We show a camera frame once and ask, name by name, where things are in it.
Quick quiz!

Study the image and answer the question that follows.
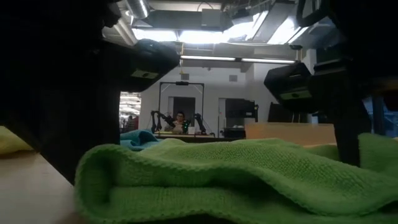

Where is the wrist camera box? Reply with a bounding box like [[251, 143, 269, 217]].
[[263, 62, 313, 114], [119, 39, 181, 93]]

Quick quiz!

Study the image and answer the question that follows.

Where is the green microfiber towel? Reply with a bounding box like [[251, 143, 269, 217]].
[[73, 133, 398, 224]]

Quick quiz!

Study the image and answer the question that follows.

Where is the orange basket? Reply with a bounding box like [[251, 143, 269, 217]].
[[244, 123, 337, 147]]

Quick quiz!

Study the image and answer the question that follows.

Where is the black bin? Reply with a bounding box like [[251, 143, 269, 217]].
[[223, 127, 246, 139]]

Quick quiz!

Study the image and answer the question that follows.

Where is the background black station frame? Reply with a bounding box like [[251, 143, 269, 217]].
[[158, 81, 205, 134]]

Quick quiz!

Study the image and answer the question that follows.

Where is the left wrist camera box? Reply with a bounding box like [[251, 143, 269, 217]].
[[119, 39, 181, 93]]

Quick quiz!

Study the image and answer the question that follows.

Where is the person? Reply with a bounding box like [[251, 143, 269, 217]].
[[164, 111, 189, 134]]

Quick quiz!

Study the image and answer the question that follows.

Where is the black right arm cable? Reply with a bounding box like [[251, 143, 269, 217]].
[[295, 0, 330, 28]]

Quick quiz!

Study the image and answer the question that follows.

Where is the black monitor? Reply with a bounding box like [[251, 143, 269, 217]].
[[225, 98, 259, 123], [267, 102, 309, 123]]

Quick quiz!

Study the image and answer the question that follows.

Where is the teal microfiber towel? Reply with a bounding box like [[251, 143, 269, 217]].
[[119, 129, 164, 152]]

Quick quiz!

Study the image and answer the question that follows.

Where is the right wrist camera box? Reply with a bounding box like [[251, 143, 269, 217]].
[[263, 62, 313, 114]]

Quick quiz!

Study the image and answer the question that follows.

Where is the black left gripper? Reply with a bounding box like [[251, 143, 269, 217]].
[[0, 40, 137, 184]]

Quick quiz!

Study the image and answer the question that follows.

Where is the yellow microfiber towel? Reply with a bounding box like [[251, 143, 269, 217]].
[[0, 126, 34, 156]]

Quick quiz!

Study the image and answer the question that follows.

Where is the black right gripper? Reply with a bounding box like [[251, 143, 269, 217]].
[[310, 57, 398, 167]]

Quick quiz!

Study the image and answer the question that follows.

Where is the background work table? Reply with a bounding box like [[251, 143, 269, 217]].
[[154, 133, 246, 144]]

